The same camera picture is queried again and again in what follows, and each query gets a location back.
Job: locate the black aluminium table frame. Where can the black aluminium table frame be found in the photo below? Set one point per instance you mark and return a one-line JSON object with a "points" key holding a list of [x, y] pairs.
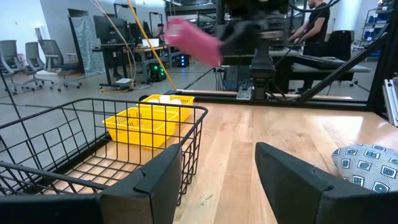
{"points": [[335, 104]]}

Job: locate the person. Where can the person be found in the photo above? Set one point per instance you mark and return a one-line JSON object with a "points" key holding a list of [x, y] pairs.
{"points": [[314, 31], [159, 31]]}

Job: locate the black side table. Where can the black side table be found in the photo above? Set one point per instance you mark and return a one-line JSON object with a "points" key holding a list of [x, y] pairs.
{"points": [[329, 67]]}

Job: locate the black computer monitor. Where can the black computer monitor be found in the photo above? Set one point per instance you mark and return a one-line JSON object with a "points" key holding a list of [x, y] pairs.
{"points": [[107, 29]]}

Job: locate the shelf with blue bins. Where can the shelf with blue bins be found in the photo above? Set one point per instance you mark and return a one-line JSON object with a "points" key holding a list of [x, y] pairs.
{"points": [[374, 28]]}

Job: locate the pink bandage roll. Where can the pink bandage roll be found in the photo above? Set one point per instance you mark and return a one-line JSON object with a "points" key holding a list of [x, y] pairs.
{"points": [[194, 40]]}

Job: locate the yellow plastic basket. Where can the yellow plastic basket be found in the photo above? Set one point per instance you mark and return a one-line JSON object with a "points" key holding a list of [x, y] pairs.
{"points": [[140, 137], [186, 107]]}

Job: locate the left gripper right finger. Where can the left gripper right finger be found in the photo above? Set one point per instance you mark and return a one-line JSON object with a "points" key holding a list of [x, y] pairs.
{"points": [[298, 193]]}

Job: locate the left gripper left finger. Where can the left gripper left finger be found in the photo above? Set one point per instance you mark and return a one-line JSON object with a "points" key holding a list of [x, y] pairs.
{"points": [[155, 193]]}

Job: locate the striped patterned fabric pouch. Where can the striped patterned fabric pouch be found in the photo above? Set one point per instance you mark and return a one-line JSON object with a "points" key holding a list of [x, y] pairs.
{"points": [[367, 166]]}

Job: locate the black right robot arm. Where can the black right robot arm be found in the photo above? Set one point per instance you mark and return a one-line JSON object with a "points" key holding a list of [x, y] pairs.
{"points": [[262, 68]]}

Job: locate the grey office chair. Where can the grey office chair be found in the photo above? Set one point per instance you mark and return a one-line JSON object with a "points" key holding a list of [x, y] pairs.
{"points": [[54, 59], [9, 62], [34, 57]]}

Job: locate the computer tower with green light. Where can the computer tower with green light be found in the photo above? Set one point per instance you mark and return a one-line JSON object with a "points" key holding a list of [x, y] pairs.
{"points": [[158, 72]]}

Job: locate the black office chair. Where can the black office chair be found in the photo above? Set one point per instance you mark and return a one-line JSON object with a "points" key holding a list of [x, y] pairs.
{"points": [[340, 45]]}

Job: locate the silver frame bracket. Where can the silver frame bracket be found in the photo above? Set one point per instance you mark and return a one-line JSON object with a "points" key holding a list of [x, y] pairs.
{"points": [[391, 102]]}

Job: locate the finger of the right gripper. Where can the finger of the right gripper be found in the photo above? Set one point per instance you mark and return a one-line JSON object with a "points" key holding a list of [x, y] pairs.
{"points": [[233, 40]]}

